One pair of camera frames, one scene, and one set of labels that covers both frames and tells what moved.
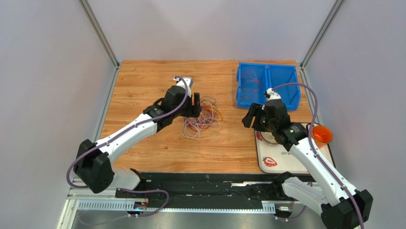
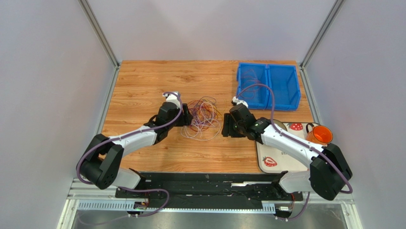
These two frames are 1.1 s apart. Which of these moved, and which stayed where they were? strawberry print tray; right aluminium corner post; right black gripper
Moved: right black gripper
Stayed: right aluminium corner post; strawberry print tray
